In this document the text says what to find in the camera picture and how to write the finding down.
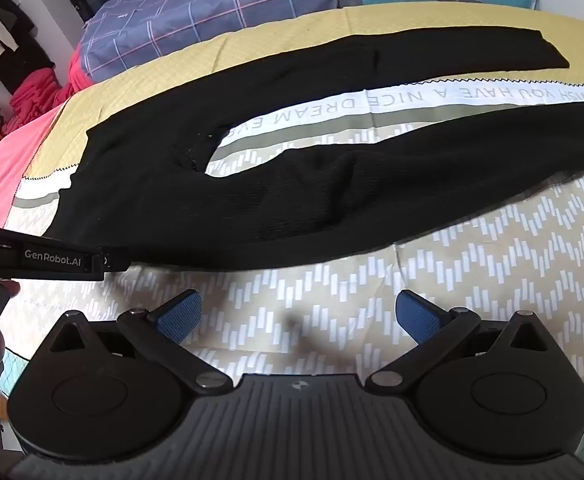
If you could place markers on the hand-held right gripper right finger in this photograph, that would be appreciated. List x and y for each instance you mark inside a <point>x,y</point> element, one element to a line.
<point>414,312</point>

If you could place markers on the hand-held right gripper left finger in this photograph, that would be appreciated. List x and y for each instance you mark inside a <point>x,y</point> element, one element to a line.
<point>182,312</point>

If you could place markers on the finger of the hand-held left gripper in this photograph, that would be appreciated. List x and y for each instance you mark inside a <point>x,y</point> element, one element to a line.
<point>116,258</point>

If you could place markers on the black pants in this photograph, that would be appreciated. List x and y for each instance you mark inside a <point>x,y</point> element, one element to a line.
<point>272,200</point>

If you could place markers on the yellow patterned blanket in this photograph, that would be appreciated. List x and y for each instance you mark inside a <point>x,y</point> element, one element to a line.
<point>447,270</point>

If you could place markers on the pink bed sheet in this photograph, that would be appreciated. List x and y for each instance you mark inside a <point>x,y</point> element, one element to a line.
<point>2,170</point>

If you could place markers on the pile of pink folded cloths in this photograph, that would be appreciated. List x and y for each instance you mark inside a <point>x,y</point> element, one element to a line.
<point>34,100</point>

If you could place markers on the hanging clothes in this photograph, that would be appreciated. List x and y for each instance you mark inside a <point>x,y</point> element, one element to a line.
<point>7,40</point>

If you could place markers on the blue plaid quilt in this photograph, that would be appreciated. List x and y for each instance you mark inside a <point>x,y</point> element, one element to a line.
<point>212,15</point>

